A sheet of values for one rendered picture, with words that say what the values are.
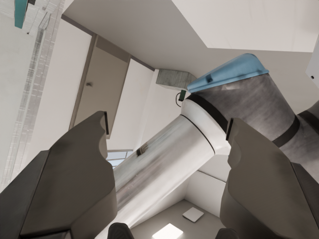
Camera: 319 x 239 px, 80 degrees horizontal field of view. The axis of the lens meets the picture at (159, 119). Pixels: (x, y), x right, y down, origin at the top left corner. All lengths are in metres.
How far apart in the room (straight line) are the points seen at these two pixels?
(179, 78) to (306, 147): 4.88
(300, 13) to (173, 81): 4.75
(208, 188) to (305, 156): 10.39
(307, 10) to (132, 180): 0.50
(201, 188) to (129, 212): 10.58
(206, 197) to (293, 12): 10.50
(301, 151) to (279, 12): 0.35
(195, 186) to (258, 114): 10.67
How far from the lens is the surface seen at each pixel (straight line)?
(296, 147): 0.35
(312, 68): 0.57
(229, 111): 0.28
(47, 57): 0.80
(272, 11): 0.58
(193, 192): 11.06
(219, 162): 10.35
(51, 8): 0.68
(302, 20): 0.61
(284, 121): 0.33
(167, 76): 5.36
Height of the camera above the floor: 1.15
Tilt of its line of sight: 2 degrees up
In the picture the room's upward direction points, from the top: 165 degrees counter-clockwise
